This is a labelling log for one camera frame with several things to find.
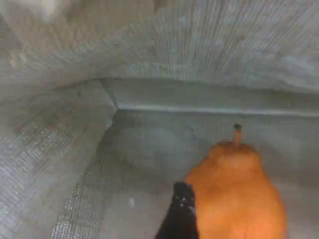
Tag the orange mandarin with stem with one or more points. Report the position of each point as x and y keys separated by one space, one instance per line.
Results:
x=239 y=194

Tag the brown jute tote bag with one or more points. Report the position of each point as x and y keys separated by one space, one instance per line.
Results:
x=124 y=62

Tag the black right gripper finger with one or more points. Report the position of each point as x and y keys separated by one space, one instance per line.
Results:
x=180 y=219

